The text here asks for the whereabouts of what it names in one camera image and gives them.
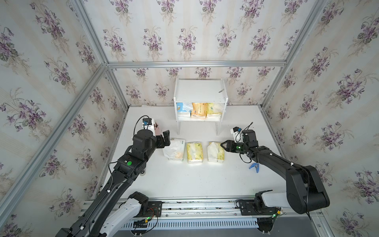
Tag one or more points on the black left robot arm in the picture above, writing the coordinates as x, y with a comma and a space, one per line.
99, 220

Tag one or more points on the blue plastic clip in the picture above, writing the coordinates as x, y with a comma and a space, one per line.
255, 166

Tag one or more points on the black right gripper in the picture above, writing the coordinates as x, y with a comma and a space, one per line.
229, 143

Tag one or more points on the blue cartoon tissue pack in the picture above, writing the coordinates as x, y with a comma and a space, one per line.
184, 109

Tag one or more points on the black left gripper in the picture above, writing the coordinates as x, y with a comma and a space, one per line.
161, 144

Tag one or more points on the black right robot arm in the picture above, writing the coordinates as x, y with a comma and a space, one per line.
305, 191

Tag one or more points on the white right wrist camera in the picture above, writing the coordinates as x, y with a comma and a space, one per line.
237, 134

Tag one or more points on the white green tissue pack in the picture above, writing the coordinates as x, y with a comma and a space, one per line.
175, 151

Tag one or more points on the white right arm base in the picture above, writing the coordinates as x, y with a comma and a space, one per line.
269, 202

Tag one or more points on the white yellow tissue pack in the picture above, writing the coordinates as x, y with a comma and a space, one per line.
215, 153

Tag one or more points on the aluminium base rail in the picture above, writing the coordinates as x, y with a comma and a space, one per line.
209, 213

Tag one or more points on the orange tissue pack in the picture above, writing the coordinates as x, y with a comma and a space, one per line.
199, 110

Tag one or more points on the yellow floral tissue pack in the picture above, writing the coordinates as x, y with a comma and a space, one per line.
194, 153

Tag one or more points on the yellow lower tissue pack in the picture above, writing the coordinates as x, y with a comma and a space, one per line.
214, 110

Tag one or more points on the pink pen holder cup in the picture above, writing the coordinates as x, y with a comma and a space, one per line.
157, 130

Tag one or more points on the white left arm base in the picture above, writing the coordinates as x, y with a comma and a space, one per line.
134, 204

